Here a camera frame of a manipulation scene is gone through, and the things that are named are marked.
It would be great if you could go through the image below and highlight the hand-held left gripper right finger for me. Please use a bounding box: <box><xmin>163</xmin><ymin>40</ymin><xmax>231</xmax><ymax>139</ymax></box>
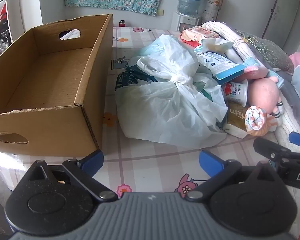
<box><xmin>185</xmin><ymin>150</ymin><xmax>278</xmax><ymax>203</ymax></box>

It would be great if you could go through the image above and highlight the printed checked tablecloth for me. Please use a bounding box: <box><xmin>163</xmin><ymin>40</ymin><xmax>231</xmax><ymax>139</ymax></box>
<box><xmin>0</xmin><ymin>27</ymin><xmax>300</xmax><ymax>205</ymax></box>

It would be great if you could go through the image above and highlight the brown carton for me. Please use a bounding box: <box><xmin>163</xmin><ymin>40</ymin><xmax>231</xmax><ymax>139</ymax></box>
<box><xmin>225</xmin><ymin>101</ymin><xmax>249</xmax><ymax>138</ymax></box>

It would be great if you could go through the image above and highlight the pink wet wipes pack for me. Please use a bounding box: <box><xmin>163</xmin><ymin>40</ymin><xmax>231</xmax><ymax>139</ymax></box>
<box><xmin>179</xmin><ymin>26</ymin><xmax>219</xmax><ymax>47</ymax></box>

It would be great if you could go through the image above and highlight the floral paper roll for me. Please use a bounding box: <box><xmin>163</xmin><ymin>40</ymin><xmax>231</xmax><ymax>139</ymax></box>
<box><xmin>202</xmin><ymin>0</ymin><xmax>225</xmax><ymax>25</ymax></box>

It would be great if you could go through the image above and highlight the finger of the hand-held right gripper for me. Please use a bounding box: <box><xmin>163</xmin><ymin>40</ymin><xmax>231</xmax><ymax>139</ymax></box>
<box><xmin>253</xmin><ymin>138</ymin><xmax>293</xmax><ymax>165</ymax></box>
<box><xmin>289</xmin><ymin>132</ymin><xmax>300</xmax><ymax>152</ymax></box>

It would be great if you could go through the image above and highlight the white plastic bag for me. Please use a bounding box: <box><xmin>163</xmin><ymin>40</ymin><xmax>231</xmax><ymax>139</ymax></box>
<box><xmin>115</xmin><ymin>34</ymin><xmax>229</xmax><ymax>147</ymax></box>

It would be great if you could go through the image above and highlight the yogurt cup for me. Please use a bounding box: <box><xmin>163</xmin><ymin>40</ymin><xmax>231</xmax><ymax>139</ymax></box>
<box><xmin>221</xmin><ymin>79</ymin><xmax>248</xmax><ymax>107</ymax></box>

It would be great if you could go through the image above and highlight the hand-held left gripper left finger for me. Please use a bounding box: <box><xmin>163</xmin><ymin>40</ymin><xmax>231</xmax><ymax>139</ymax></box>
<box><xmin>27</xmin><ymin>149</ymin><xmax>119</xmax><ymax>203</ymax></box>

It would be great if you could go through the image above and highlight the grey floral pillow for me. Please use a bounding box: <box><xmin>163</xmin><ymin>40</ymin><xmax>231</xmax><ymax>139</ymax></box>
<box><xmin>236</xmin><ymin>29</ymin><xmax>295</xmax><ymax>74</ymax></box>

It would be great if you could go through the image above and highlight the large water bottle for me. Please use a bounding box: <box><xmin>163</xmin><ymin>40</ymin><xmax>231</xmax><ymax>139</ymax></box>
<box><xmin>177</xmin><ymin>0</ymin><xmax>205</xmax><ymax>18</ymax></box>

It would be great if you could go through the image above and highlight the blue white soft pack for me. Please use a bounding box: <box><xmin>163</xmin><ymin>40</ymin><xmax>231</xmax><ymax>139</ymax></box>
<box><xmin>197</xmin><ymin>52</ymin><xmax>237</xmax><ymax>74</ymax></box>

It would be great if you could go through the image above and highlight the white cabinet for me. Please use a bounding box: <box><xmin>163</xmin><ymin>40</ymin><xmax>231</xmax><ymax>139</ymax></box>
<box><xmin>260</xmin><ymin>0</ymin><xmax>300</xmax><ymax>55</ymax></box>

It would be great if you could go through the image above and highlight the pink plush doll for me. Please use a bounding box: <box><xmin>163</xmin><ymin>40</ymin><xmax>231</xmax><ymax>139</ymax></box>
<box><xmin>245</xmin><ymin>76</ymin><xmax>285</xmax><ymax>130</ymax></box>

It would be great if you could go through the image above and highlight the orange striped towel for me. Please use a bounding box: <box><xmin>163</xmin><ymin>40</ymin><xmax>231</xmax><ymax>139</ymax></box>
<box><xmin>244</xmin><ymin>106</ymin><xmax>277</xmax><ymax>137</ymax></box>

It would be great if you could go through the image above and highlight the brown cardboard box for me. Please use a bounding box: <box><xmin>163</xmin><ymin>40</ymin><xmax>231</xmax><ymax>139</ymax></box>
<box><xmin>0</xmin><ymin>14</ymin><xmax>113</xmax><ymax>157</ymax></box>

